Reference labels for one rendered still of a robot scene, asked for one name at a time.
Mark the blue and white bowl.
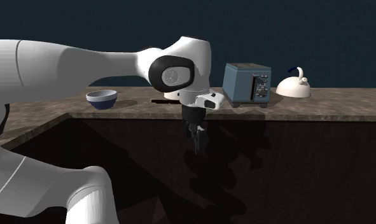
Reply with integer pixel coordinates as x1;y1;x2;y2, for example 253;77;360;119
85;89;118;111

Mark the white kettle with blue handle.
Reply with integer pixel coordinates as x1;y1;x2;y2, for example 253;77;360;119
275;66;311;99

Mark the blue toaster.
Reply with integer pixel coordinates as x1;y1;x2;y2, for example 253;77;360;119
222;62;272;108

